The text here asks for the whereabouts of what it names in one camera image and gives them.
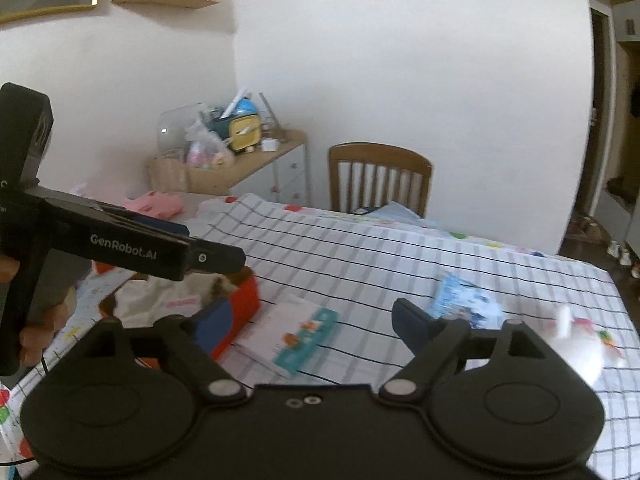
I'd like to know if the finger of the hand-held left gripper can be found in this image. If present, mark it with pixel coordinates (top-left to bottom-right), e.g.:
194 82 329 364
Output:
117 210 192 237
185 240 247 277

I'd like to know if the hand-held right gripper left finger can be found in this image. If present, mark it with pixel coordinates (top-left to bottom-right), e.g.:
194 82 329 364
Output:
87 300 247 404

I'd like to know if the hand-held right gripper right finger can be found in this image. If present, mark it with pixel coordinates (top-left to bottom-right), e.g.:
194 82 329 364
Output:
378 298 549 404

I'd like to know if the blue printed packet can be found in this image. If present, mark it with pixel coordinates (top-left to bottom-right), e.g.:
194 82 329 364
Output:
429 271 507 332

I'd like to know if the white cloth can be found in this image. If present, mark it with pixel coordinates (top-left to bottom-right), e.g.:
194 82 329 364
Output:
119 274 213 332

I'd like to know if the white rabbit plush toy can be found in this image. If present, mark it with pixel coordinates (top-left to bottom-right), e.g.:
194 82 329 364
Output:
542 304 627 388

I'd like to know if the person's left hand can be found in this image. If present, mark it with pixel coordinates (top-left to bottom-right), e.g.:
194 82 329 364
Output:
0 254 79 367

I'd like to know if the pink printed bag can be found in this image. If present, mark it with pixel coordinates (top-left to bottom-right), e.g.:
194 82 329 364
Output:
123 190 184 219

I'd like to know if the cardboard box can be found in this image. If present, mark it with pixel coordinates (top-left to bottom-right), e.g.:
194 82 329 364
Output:
149 152 236 196

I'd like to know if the black grid tablecloth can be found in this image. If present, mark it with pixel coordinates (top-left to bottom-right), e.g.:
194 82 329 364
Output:
10 192 640 480

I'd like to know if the white picture book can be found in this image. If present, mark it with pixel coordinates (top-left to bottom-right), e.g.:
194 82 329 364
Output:
234 294 341 379

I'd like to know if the clear plastic bag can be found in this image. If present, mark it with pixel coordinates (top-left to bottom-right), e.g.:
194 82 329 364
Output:
184 120 237 168

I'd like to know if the glass fishbowl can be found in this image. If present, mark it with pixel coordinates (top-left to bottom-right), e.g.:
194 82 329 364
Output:
157 102 211 155

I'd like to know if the wooden top side cabinet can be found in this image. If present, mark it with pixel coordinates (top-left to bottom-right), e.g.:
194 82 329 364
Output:
187 129 309 207

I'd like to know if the light blue cushion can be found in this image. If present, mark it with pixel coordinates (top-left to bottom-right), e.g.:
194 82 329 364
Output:
352 201 427 224

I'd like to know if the yellow alarm clock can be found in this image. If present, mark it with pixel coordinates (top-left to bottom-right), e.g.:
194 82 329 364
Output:
227 112 263 154

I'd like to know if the wooden chair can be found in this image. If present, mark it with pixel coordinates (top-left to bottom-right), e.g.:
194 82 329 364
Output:
327 142 434 219

